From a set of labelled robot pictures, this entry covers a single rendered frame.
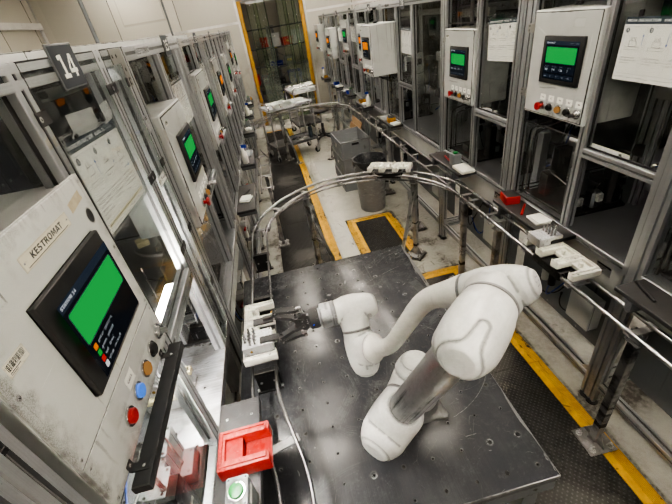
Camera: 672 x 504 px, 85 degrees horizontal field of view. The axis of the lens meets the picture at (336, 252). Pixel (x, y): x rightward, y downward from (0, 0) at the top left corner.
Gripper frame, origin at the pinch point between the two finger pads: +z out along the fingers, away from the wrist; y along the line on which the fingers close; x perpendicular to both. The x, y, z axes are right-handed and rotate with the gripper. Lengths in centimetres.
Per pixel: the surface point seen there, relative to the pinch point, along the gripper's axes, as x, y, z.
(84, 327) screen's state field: 47, 53, 18
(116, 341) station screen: 42, 44, 18
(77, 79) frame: -1, 86, 21
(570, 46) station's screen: -60, 62, -153
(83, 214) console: 26, 64, 20
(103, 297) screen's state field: 38, 52, 18
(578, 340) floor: -41, -113, -182
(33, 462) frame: 65, 46, 21
